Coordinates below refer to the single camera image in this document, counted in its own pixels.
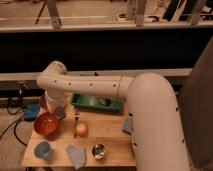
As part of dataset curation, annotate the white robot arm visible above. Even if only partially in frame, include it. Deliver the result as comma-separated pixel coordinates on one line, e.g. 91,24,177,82
37,61,190,171

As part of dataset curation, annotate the red bowl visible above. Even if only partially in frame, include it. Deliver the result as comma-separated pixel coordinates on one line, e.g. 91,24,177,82
34,112,58,137

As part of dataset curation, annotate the purple bowl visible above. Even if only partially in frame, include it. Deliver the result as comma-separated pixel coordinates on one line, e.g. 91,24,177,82
39,94,47,109

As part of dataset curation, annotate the metal fork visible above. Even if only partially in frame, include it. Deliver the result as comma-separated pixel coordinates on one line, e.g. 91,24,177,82
74,112,79,138

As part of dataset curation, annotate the green plastic tray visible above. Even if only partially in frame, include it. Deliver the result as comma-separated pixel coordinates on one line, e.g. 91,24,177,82
70,93,123,113

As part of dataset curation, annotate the blue plastic cup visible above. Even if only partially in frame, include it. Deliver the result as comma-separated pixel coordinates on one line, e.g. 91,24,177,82
34,142,52,160

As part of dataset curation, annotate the grey-blue cloth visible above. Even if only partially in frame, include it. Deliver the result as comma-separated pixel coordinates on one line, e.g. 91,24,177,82
66,146,86,170

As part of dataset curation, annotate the wooden board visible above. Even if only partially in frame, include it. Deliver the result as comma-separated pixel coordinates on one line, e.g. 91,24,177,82
22,105,135,167

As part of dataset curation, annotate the small steel cup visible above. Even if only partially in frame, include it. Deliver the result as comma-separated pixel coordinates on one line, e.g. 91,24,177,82
92,144,106,160

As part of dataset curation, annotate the blue cloth right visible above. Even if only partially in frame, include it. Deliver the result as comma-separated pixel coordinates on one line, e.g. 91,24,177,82
122,117,133,135

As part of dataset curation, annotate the grey panel right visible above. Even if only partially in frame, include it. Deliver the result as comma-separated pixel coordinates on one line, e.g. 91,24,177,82
178,36,213,168

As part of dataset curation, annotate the black cable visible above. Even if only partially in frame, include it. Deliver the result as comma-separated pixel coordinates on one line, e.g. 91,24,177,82
0,96,28,147

